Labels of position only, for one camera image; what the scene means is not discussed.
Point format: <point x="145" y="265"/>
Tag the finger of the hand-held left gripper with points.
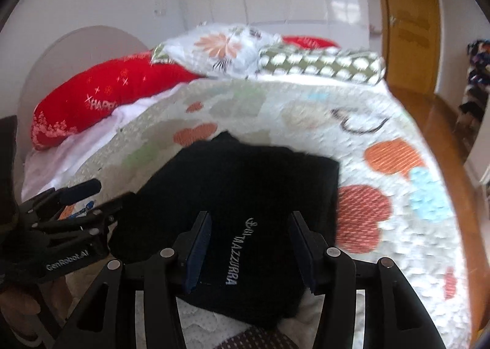
<point x="115" y="203"/>
<point x="82" y="188"/>

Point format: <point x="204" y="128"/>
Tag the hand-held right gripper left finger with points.
<point x="199" y="253"/>

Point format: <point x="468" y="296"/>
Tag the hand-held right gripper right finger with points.
<point x="302" y="253"/>

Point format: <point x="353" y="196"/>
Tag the black pants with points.
<point x="249" y="180"/>

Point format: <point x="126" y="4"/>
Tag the person's left hand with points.
<point x="17" y="301"/>

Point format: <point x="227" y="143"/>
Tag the white bed sheet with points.
<point x="76" y="150"/>

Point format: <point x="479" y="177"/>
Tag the dark dotted cloth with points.
<point x="260" y="339"/>

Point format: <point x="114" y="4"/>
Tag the large red pillow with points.
<point x="115" y="81"/>

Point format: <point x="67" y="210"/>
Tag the patchwork print quilt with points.
<point x="306" y="123"/>

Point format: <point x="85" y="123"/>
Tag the grey rounded headboard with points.
<point x="76" y="46"/>

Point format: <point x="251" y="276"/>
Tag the white floral pillow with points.
<point x="214" y="46"/>

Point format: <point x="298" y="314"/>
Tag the green white patterned pillow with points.
<point x="325" y="64"/>

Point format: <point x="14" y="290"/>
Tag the small red pillow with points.
<point x="310" y="42"/>

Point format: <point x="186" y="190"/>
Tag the wooden door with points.
<point x="413" y="8"/>

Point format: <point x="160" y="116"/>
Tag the white wall switch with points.
<point x="159" y="6"/>

